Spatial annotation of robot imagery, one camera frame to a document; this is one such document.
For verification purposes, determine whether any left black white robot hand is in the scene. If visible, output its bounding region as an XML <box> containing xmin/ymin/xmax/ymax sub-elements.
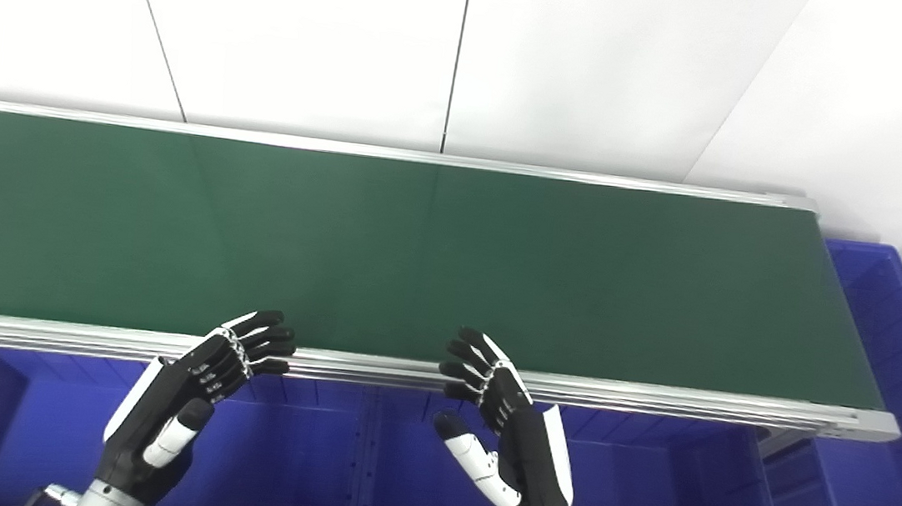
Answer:
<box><xmin>93</xmin><ymin>293</ymin><xmax>300</xmax><ymax>506</ymax></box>

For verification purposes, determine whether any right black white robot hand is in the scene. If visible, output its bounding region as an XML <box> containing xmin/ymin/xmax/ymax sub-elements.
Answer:
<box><xmin>424</xmin><ymin>325</ymin><xmax>592</xmax><ymax>506</ymax></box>

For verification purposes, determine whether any green conveyor belt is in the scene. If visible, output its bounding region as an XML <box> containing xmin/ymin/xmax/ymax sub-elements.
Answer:
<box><xmin>0</xmin><ymin>101</ymin><xmax>902</xmax><ymax>448</ymax></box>
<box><xmin>0</xmin><ymin>112</ymin><xmax>902</xmax><ymax>413</ymax></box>

